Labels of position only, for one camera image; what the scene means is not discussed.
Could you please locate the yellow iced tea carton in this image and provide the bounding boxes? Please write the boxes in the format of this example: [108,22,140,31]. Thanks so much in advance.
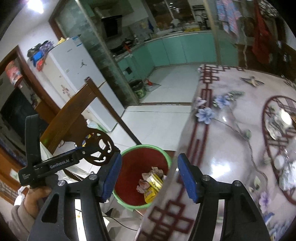
[144,174,163,203]

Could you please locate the green kitchen trash bin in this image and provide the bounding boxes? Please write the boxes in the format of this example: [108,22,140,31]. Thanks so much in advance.
[129,79,146,99]

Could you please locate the teal kitchen cabinets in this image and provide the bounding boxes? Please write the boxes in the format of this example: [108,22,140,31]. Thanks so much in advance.
[116,32,217,81]

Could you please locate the left hand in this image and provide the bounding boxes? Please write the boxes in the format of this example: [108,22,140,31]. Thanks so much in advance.
[23,186,52,218]

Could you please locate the dark wooden carved chair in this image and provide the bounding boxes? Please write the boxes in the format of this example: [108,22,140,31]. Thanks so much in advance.
[40,77,140,178]

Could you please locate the red bin with green rim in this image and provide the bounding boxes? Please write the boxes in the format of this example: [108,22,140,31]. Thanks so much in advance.
[113,145,171,211]

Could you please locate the pile of crumpled wrappers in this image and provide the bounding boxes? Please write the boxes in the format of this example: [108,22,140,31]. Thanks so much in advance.
[137,167,166,194]

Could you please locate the patterned tablecloth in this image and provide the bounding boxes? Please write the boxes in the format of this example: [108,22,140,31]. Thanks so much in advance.
[135,64,296,241]

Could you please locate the red broom with dustpan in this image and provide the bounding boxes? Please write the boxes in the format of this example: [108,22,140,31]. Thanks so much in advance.
[124,45,162,90]

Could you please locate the crumpled paper cup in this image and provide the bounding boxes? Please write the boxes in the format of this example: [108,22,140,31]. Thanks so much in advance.
[265,109,292,140]

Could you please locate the white refrigerator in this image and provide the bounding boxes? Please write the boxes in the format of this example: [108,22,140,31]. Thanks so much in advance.
[43,36,125,133]

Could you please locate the red garment hanging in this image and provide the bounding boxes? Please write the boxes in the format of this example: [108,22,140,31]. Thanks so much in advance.
[252,1,273,65]

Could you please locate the plaid towel hanging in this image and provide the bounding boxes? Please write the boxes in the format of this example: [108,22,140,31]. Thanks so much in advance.
[215,0,242,38]

